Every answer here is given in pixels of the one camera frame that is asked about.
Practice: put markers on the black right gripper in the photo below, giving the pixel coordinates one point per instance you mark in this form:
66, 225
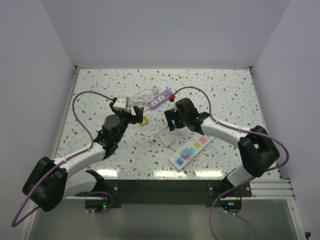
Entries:
170, 115

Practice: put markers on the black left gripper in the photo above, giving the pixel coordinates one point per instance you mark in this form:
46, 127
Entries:
133, 119

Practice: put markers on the teal plug adapter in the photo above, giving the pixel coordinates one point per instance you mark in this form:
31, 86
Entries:
173, 123

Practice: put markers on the yellow plug adapter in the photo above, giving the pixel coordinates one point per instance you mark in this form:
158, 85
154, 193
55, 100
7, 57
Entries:
144, 121

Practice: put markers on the light blue plug adapter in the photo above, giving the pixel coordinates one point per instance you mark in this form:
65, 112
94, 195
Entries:
187, 152

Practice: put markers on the white multicolour power strip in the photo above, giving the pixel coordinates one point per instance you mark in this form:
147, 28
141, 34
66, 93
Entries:
198, 142

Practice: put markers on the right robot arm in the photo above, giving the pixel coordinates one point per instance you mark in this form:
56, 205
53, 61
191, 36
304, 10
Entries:
257, 151

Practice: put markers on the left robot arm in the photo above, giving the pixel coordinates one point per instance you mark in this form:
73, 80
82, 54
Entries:
46, 185

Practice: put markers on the purple power strip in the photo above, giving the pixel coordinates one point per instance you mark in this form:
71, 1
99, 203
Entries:
160, 99

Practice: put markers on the white charger block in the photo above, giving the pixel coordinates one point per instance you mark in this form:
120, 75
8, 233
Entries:
167, 140

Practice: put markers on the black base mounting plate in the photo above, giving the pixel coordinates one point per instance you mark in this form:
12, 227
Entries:
154, 192

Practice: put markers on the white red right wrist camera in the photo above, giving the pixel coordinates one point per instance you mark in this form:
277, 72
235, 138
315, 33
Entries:
173, 98

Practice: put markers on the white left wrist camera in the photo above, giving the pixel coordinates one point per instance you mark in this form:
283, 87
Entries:
121, 104

